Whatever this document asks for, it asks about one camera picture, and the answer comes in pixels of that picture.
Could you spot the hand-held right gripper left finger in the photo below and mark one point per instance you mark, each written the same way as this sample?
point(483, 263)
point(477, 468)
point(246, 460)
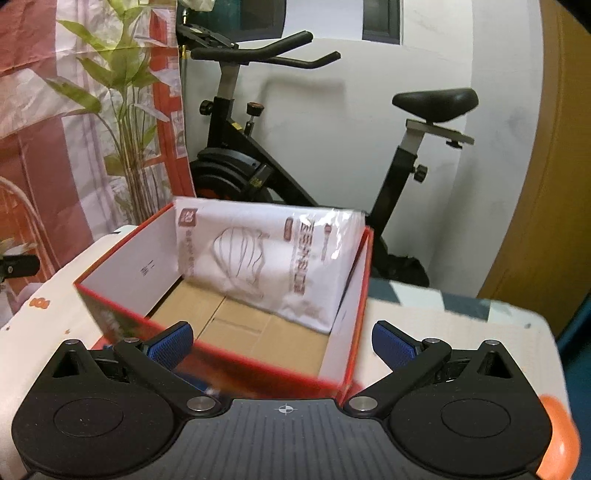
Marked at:
point(171, 345)

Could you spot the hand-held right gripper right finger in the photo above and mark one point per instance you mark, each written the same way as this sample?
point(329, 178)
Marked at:
point(392, 345)

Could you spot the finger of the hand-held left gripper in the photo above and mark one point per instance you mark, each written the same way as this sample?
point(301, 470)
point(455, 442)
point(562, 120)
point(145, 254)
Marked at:
point(21, 266)

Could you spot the red strawberry print cardboard box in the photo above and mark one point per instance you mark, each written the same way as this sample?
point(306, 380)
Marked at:
point(138, 263)

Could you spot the white face mask packet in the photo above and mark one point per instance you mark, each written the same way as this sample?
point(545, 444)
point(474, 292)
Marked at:
point(277, 258)

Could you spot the black bag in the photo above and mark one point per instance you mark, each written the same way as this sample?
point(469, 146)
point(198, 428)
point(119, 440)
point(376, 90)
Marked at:
point(406, 270)

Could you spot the red and white curtain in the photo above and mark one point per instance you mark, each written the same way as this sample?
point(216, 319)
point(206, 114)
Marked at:
point(27, 152)

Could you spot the green leafy plant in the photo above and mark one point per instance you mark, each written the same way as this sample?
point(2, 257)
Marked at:
point(131, 152)

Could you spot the orange plastic dish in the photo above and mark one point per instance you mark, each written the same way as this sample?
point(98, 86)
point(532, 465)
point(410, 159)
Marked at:
point(561, 434)

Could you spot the black exercise bike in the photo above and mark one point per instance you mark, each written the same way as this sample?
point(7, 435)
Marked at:
point(240, 152)

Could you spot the wooden door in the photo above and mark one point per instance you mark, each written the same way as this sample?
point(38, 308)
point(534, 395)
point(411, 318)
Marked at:
point(545, 184)

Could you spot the dark window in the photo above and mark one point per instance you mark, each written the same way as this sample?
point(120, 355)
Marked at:
point(381, 21)
point(258, 18)

